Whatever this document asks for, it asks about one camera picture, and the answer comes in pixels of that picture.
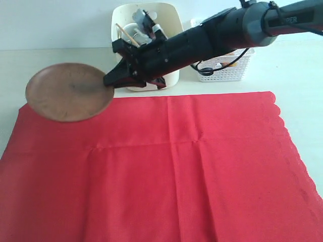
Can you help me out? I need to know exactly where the yellow toy cheese wedge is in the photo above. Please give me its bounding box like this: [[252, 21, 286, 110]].
[[230, 62, 238, 67]]

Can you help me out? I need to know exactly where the wooden chopstick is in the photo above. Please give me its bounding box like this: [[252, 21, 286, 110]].
[[116, 23, 140, 47]]

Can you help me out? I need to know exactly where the red tablecloth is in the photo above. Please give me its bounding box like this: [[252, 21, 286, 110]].
[[1, 92, 322, 241]]

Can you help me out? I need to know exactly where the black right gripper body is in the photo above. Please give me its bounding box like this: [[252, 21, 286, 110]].
[[113, 35, 192, 88]]

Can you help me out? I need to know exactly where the white ceramic bowl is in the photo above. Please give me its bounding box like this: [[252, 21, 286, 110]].
[[121, 23, 138, 43]]

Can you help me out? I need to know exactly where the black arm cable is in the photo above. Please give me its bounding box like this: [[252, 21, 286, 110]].
[[190, 0, 323, 76]]

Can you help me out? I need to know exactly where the white perforated plastic basket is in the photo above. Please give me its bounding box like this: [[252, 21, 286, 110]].
[[190, 18, 255, 83]]

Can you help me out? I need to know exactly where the brown wooden plate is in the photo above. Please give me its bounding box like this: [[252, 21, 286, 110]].
[[25, 63, 114, 122]]

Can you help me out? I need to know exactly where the cream plastic bin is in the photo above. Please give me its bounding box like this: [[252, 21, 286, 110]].
[[111, 3, 183, 91]]

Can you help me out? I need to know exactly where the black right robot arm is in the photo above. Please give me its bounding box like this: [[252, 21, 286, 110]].
[[103, 1, 322, 89]]

